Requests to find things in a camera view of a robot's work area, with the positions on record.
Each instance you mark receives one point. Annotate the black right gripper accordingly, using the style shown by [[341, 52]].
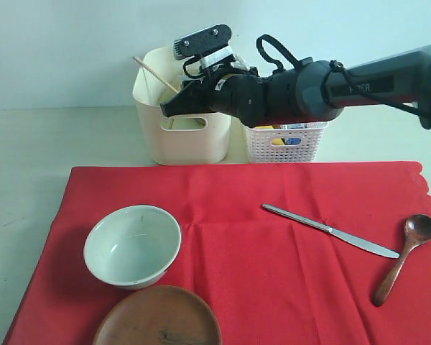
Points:
[[243, 96]]

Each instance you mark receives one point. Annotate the wooden chopstick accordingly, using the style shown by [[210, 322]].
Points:
[[155, 74]]

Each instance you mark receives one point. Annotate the white perforated plastic basket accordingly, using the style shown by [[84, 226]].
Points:
[[259, 148]]

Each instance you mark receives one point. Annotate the yellow cheese wedge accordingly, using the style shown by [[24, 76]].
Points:
[[274, 141]]

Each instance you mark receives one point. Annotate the blue white milk carton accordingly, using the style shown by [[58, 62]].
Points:
[[292, 140]]

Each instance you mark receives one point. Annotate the white ceramic bowl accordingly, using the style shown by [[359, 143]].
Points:
[[133, 247]]

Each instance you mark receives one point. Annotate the stainless steel table knife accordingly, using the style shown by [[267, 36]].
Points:
[[353, 240]]

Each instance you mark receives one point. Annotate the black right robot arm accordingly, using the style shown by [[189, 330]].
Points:
[[311, 91]]

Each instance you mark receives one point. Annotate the cream plastic storage bin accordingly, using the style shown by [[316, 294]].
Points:
[[179, 140]]

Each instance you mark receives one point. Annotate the red tablecloth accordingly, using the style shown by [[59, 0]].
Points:
[[268, 280]]

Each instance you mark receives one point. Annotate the brown wooden plate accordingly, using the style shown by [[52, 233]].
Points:
[[162, 314]]

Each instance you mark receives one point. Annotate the brown wooden spoon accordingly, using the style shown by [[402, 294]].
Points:
[[417, 231]]

